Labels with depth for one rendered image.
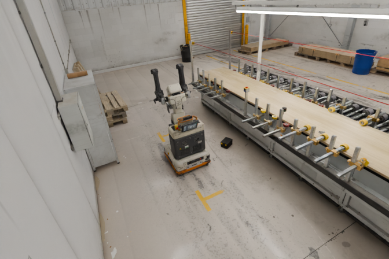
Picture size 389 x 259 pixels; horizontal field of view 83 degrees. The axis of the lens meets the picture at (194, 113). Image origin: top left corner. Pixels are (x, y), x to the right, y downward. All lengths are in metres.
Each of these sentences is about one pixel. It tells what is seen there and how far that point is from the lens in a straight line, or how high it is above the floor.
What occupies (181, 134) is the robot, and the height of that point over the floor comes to 0.74.
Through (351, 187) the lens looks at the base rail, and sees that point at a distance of 2.96.
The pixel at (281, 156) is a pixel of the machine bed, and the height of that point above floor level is 0.17.
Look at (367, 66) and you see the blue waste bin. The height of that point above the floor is 0.27.
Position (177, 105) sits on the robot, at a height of 1.08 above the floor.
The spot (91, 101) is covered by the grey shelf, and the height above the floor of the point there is 1.29.
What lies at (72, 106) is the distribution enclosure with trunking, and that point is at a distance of 2.74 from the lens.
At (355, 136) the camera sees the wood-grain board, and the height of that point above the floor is 0.90.
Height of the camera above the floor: 2.60
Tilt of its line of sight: 28 degrees down
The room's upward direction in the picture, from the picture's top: 5 degrees counter-clockwise
